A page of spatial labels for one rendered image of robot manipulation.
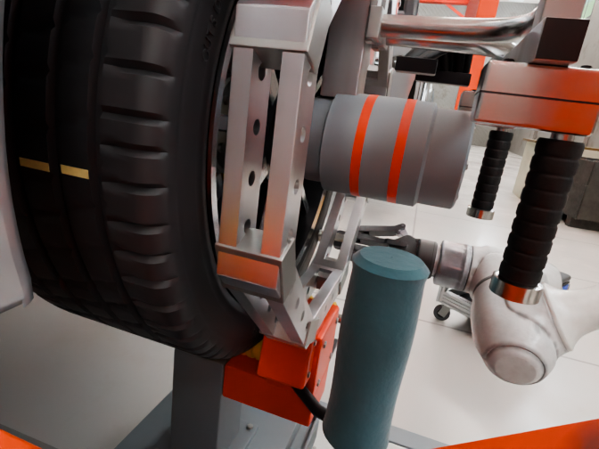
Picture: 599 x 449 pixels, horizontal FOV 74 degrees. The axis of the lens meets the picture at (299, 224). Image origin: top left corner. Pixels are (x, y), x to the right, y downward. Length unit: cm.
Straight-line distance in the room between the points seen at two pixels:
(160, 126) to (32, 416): 117
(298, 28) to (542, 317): 51
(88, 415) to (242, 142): 112
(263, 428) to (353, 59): 75
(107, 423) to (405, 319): 101
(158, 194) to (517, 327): 50
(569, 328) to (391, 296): 31
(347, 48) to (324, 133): 12
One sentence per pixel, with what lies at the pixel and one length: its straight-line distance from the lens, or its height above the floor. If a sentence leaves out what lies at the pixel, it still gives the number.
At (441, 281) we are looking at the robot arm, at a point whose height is 61.
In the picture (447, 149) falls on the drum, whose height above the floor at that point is 87.
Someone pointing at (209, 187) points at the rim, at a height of 81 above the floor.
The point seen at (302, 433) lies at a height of 15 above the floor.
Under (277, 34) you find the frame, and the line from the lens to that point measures 33.
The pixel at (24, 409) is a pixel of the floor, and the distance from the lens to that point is 143.
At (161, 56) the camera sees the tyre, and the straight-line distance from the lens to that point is 32.
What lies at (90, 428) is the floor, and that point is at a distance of 132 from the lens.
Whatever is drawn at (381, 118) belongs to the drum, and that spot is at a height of 89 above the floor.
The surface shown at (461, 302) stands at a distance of 195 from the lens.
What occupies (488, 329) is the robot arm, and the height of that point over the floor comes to 62.
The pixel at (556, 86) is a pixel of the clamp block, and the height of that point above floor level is 93.
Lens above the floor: 90
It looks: 17 degrees down
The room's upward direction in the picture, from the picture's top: 8 degrees clockwise
